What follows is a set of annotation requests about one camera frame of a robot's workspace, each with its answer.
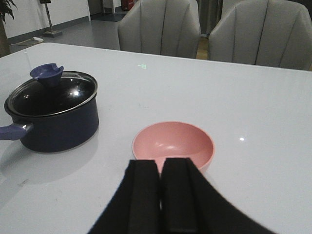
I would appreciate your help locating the glass lid blue knob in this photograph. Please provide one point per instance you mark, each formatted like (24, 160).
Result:
(51, 91)

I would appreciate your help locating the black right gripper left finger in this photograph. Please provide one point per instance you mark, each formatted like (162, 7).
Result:
(135, 206)

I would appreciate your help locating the dark blue saucepan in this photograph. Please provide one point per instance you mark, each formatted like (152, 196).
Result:
(53, 133)

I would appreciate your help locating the pink plastic bowl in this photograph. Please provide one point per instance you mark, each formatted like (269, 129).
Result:
(174, 139)

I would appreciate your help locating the metal sign stand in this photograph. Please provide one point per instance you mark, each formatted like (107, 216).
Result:
(51, 33)

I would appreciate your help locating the beige upholstered chair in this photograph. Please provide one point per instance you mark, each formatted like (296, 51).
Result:
(274, 33)
(161, 27)

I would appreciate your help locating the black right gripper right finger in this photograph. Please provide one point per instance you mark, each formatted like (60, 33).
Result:
(191, 205)

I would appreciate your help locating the right beige upholstered chair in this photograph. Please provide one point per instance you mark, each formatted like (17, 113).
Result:
(274, 33)

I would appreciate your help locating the left beige upholstered chair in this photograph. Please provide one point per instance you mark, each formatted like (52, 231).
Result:
(161, 27)

